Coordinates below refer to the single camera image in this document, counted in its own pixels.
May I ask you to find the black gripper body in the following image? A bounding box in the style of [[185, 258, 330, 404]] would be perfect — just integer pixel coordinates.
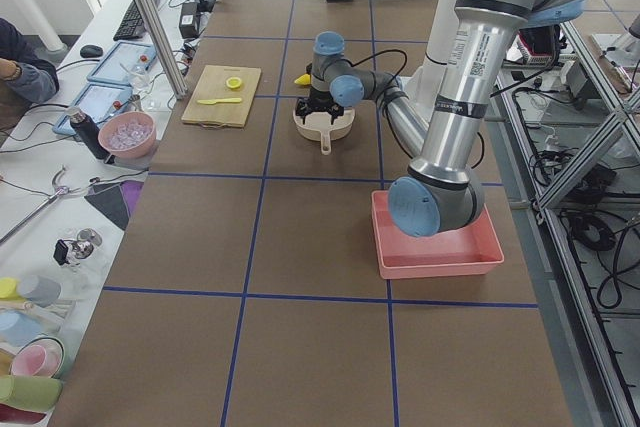
[[294, 88, 345, 124]]

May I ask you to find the yellow toy corn cob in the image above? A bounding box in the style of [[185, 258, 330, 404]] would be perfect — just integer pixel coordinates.
[[294, 74, 311, 87]]

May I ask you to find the beige plastic dustpan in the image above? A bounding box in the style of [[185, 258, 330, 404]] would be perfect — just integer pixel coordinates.
[[293, 109, 356, 155]]

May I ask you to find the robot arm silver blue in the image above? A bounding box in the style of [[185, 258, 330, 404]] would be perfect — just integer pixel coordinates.
[[294, 0, 586, 237]]

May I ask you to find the pink plastic bin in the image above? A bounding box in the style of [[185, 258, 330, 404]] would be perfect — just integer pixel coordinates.
[[371, 190, 504, 280]]

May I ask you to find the yellow lemon half toy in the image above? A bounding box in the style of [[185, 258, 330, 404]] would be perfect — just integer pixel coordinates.
[[225, 76, 243, 90]]

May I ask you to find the yellow toy knife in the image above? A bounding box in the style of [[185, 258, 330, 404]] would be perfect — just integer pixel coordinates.
[[196, 97, 243, 106]]

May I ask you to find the wooden cutting board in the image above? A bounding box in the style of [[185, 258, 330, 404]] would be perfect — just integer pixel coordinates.
[[181, 65, 262, 128]]

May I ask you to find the black power adapter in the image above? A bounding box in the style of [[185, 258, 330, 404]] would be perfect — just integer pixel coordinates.
[[179, 1, 200, 39]]

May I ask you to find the pink bowl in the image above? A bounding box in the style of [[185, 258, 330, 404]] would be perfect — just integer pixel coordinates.
[[98, 111, 156, 159]]

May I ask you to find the blue teach pendant far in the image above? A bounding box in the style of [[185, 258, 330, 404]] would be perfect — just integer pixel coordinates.
[[86, 40, 156, 85]]

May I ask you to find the blue teach pendant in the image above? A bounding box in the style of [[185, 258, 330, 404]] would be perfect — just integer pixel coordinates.
[[52, 83, 132, 136], [86, 40, 156, 85]]

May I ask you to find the black keyboard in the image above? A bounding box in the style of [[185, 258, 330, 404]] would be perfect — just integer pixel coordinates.
[[113, 1, 146, 41]]

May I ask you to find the blue teach pendant near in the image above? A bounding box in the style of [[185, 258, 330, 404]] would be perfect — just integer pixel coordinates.
[[52, 83, 132, 136]]

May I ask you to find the black water bottle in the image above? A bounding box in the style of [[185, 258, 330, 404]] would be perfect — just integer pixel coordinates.
[[67, 106, 109, 160]]

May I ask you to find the black computer mouse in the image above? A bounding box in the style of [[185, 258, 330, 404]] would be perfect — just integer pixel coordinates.
[[79, 44, 104, 59]]

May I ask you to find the person in dark jacket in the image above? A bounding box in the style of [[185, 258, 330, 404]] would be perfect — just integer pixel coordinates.
[[1, 18, 60, 104]]

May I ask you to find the grey cup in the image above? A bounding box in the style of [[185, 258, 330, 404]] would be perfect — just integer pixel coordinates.
[[17, 274, 62, 307]]

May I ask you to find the pink cup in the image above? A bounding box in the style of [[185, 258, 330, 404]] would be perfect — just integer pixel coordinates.
[[10, 337, 65, 378]]

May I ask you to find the green cup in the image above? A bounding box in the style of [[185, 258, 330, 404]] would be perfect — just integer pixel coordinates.
[[1, 375, 63, 413]]

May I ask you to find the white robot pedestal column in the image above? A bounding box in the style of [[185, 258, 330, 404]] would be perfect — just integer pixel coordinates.
[[401, 0, 459, 122]]

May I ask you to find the aluminium frame post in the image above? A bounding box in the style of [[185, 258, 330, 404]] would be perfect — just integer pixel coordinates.
[[133, 0, 188, 100]]

